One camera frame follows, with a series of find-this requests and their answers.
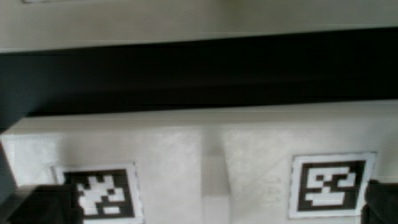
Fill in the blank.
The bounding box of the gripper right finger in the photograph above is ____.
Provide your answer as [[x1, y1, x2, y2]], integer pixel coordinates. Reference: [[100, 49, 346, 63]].
[[360, 180, 398, 224]]

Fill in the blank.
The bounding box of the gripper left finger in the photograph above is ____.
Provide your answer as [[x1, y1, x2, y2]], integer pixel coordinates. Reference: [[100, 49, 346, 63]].
[[0, 184, 83, 224]]

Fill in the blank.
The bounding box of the white cabinet body box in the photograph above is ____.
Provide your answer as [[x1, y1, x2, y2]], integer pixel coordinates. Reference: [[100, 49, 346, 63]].
[[1, 100, 398, 224]]

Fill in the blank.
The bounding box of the white marker base plate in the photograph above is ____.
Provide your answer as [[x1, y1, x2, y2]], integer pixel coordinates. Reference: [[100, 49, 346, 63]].
[[0, 0, 398, 52]]

